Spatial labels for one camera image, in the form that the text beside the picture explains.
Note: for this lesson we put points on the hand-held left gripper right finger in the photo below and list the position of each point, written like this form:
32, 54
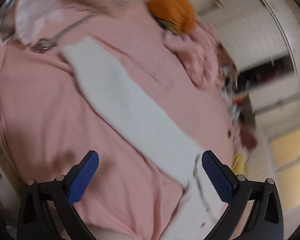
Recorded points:
216, 177

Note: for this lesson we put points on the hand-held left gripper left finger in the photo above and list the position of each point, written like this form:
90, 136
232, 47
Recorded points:
83, 177

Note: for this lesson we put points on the white fleece garment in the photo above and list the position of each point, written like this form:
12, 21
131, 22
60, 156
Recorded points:
140, 120

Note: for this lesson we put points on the dark red clothes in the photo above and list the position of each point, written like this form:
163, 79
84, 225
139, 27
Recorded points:
249, 140

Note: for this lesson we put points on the yellow printed pillow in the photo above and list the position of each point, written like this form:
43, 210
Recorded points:
239, 163

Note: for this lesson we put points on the white padded headboard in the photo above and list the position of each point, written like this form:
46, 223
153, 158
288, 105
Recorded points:
260, 185

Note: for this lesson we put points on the pile of small bedside things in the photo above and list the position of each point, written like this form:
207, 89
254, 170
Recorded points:
230, 100

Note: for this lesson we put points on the pink bed sheet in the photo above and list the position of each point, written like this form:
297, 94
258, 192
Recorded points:
40, 110

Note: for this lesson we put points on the orange bottle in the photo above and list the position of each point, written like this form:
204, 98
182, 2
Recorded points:
240, 100

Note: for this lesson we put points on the pink duvet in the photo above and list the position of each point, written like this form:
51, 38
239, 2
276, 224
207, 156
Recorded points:
195, 57

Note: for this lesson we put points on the white ribbed cabinet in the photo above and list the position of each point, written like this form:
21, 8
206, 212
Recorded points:
245, 35

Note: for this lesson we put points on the orange pumpkin plush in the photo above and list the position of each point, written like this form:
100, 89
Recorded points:
175, 10

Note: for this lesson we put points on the white cloth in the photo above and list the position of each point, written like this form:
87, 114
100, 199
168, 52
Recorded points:
32, 12

